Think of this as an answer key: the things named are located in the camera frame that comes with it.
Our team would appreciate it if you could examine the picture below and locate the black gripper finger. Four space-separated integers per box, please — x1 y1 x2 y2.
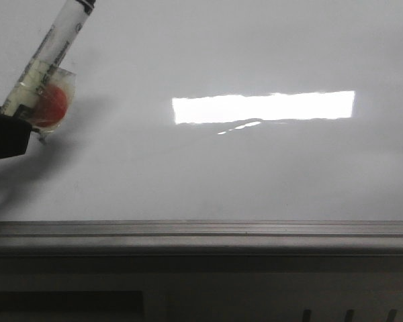
0 114 32 159

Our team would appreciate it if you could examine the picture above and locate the red magnet taped to marker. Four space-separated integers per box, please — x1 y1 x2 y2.
29 68 76 144

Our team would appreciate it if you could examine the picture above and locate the white whiteboard marker pen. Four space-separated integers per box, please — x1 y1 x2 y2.
0 0 95 116

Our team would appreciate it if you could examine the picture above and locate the white whiteboard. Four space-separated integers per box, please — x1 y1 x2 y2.
0 1 403 221

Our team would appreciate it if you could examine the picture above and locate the aluminium whiteboard frame rail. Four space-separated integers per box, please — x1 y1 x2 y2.
0 220 403 256

